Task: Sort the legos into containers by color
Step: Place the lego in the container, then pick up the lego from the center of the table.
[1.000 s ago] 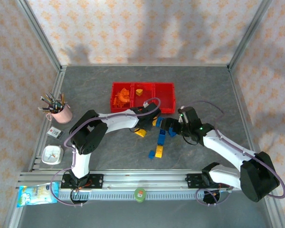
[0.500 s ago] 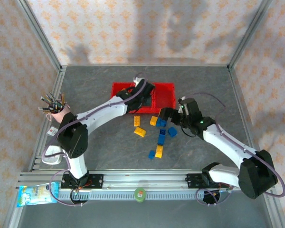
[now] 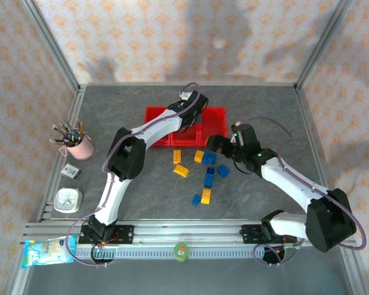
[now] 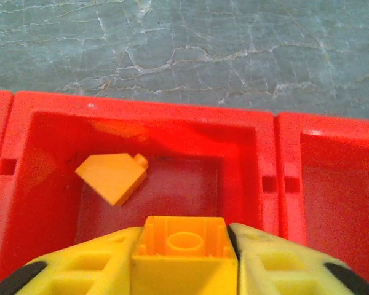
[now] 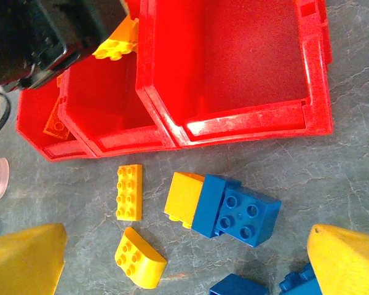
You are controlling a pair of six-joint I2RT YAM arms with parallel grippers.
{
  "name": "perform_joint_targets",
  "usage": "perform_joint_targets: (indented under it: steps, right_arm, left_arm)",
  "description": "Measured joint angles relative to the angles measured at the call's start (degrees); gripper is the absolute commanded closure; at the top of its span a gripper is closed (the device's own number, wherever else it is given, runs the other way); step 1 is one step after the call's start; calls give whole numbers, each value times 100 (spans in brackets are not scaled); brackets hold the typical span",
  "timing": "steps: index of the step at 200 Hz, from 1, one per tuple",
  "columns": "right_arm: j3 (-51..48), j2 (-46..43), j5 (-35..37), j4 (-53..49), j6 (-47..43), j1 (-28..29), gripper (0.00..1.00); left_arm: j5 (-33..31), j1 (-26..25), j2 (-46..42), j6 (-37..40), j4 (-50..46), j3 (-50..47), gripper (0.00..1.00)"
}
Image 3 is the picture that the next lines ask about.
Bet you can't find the large yellow lego brick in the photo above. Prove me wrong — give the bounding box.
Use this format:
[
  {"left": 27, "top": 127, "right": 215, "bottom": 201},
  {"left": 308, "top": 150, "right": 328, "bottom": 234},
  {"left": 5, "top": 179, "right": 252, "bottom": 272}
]
[{"left": 172, "top": 164, "right": 190, "bottom": 178}]

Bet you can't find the tall blue stacked lego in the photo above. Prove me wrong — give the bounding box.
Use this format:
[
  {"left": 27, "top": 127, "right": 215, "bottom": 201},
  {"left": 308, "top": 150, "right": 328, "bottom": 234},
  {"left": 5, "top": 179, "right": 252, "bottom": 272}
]
[{"left": 204, "top": 167, "right": 216, "bottom": 189}]

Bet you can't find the pink cup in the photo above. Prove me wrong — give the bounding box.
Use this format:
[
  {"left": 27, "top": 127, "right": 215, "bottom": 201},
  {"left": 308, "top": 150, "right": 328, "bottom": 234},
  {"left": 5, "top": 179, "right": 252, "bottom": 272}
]
[{"left": 60, "top": 132, "right": 95, "bottom": 161}]

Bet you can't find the green tape roll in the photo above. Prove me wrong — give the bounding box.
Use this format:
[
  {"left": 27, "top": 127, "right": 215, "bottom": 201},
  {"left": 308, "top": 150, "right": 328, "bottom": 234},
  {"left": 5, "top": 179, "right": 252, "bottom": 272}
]
[{"left": 173, "top": 242, "right": 190, "bottom": 264}]

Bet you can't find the small card box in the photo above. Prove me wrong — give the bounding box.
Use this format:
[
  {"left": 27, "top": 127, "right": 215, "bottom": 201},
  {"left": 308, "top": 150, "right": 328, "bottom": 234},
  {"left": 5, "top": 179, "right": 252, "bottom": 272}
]
[{"left": 60, "top": 164, "right": 84, "bottom": 182}]

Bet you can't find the white alarm clock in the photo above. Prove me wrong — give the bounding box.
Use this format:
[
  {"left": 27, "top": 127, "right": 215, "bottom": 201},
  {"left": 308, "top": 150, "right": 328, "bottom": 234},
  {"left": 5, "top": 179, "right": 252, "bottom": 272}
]
[{"left": 54, "top": 187, "right": 83, "bottom": 214}]

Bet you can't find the blue white wipes packet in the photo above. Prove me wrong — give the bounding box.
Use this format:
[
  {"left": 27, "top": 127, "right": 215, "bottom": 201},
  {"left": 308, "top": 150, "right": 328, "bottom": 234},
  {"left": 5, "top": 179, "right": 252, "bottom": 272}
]
[{"left": 21, "top": 238, "right": 77, "bottom": 270}]

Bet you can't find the aluminium table edge rail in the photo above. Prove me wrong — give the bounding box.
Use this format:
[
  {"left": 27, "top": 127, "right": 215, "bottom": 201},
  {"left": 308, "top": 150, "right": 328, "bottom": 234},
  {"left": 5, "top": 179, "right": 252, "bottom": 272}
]
[
  {"left": 79, "top": 82, "right": 298, "bottom": 89},
  {"left": 4, "top": 85, "right": 87, "bottom": 295},
  {"left": 295, "top": 87, "right": 369, "bottom": 295}
]

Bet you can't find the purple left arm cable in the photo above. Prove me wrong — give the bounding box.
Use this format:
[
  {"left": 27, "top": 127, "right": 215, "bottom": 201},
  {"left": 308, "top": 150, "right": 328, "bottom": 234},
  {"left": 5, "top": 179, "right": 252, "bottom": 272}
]
[{"left": 66, "top": 82, "right": 200, "bottom": 268}]

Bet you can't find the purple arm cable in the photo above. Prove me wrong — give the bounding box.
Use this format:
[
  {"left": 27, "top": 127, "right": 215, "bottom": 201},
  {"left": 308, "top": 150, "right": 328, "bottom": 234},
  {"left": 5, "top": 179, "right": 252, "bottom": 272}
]
[
  {"left": 66, "top": 82, "right": 200, "bottom": 268},
  {"left": 250, "top": 116, "right": 367, "bottom": 267}
]

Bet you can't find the aluminium base rail beam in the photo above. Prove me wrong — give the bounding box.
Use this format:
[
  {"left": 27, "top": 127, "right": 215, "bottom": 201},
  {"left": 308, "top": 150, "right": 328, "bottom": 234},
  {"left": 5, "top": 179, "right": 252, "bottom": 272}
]
[{"left": 23, "top": 219, "right": 357, "bottom": 247}]

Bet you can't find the aluminium frame post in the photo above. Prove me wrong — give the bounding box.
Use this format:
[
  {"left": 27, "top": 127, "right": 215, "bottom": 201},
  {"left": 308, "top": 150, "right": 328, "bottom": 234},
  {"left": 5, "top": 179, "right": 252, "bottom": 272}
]
[
  {"left": 20, "top": 0, "right": 81, "bottom": 93},
  {"left": 295, "top": 0, "right": 354, "bottom": 92}
]

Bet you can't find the grey slotted cable duct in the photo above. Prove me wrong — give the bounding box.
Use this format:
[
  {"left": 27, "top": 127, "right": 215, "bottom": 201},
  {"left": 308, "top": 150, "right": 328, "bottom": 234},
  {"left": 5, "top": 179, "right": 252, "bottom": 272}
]
[{"left": 75, "top": 247, "right": 298, "bottom": 261}]

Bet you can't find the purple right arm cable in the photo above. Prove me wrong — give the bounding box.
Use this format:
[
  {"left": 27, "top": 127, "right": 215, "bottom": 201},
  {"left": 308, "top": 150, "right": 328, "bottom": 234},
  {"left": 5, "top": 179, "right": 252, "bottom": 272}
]
[{"left": 250, "top": 116, "right": 367, "bottom": 267}]

